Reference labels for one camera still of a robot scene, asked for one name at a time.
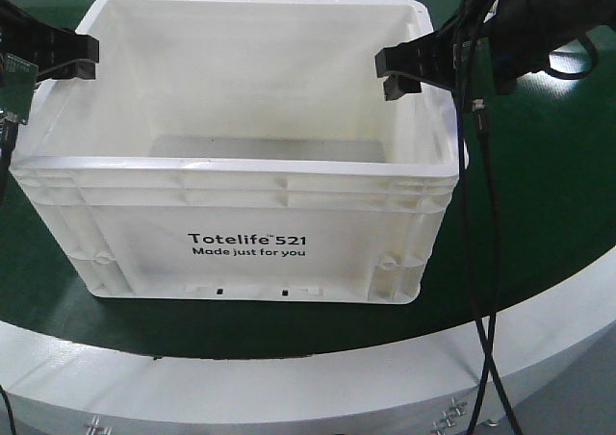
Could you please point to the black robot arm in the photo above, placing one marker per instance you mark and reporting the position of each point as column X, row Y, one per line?
column 572, row 19

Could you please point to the white conveyor outer rim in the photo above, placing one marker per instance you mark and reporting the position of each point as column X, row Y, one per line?
column 417, row 386

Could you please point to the white plastic tote crate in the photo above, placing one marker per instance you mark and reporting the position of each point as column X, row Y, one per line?
column 243, row 150

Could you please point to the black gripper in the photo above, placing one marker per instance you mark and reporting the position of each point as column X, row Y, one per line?
column 520, row 37

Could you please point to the green circuit board left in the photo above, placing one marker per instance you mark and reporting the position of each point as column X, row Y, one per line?
column 18, row 82

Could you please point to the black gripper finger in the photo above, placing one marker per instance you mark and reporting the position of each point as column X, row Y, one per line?
column 82, row 69
column 46, row 46

